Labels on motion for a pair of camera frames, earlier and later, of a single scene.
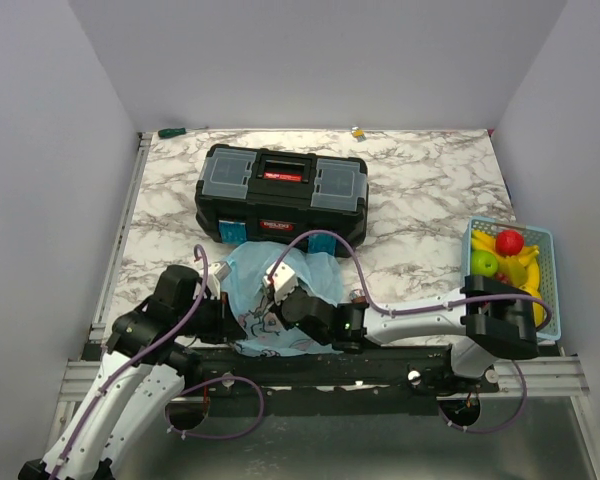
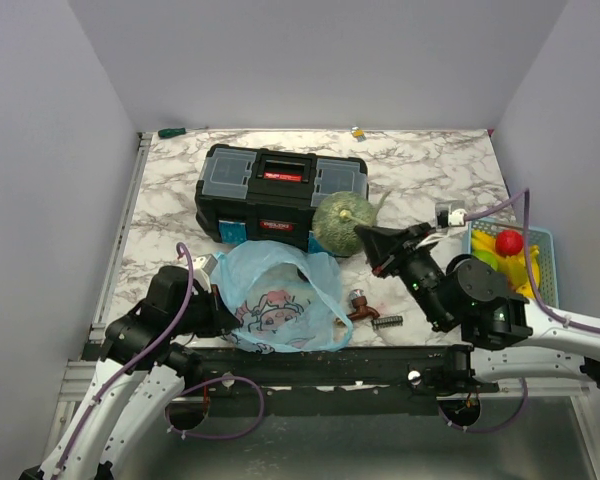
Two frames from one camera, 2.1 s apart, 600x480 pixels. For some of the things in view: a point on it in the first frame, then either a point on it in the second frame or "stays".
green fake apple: (483, 263) stays
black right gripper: (277, 308) -> (382, 243)
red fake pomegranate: (509, 243) stays
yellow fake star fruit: (513, 268) stays
